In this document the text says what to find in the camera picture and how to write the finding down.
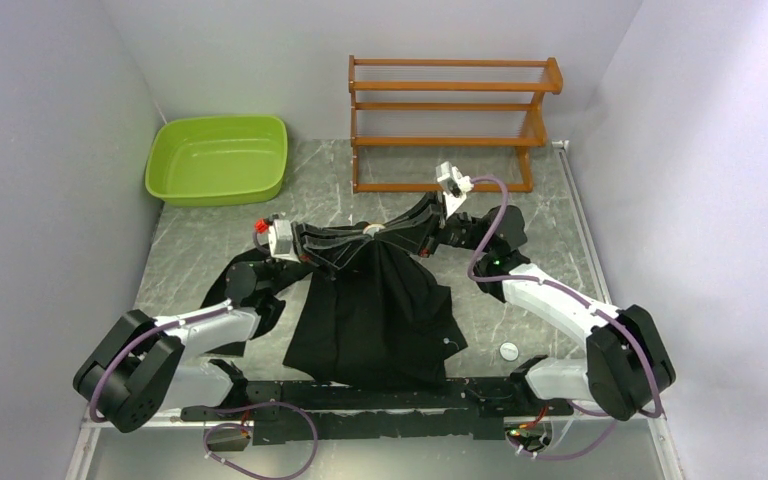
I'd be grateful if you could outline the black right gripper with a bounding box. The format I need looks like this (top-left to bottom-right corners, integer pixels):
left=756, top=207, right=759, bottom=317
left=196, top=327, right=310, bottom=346
left=374, top=191, right=493, bottom=259

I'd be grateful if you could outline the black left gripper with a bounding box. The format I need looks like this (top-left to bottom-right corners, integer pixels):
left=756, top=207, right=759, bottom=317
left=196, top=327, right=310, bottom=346
left=266, top=221, right=371, bottom=298

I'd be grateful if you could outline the black button shirt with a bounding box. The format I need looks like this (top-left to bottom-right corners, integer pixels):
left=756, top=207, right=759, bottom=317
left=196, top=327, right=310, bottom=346
left=201, top=240, right=467, bottom=391

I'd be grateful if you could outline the white round brooch back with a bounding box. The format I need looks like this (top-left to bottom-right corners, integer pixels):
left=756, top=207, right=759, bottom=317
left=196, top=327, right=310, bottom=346
left=499, top=342, right=519, bottom=362

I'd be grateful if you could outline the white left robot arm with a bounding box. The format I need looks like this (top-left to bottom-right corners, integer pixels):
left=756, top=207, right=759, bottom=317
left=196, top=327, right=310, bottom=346
left=73, top=217, right=384, bottom=433

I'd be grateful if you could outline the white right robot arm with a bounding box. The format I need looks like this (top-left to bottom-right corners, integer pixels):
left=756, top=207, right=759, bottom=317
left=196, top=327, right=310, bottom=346
left=371, top=193, right=676, bottom=421

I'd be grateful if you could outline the orange wooden shoe rack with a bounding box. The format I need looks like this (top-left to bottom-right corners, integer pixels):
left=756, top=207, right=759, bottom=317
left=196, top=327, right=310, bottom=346
left=347, top=55, right=564, bottom=193

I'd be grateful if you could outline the green plastic basin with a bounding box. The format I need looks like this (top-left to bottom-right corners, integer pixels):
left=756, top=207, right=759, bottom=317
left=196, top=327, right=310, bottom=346
left=144, top=115, right=288, bottom=207

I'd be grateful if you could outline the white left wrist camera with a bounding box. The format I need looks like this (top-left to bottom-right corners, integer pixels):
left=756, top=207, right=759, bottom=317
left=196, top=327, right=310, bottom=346
left=253, top=215, right=294, bottom=259

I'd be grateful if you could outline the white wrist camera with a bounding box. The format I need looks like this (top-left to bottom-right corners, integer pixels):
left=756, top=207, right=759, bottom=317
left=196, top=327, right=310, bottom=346
left=253, top=215, right=294, bottom=259
left=435, top=161, right=474, bottom=218

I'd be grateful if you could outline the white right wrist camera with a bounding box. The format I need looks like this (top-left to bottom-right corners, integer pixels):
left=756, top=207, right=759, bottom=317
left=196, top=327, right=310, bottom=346
left=435, top=161, right=474, bottom=218

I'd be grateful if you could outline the aluminium table edge rail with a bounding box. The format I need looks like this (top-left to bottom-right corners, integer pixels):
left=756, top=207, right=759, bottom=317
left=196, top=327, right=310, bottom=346
left=552, top=140, right=685, bottom=479

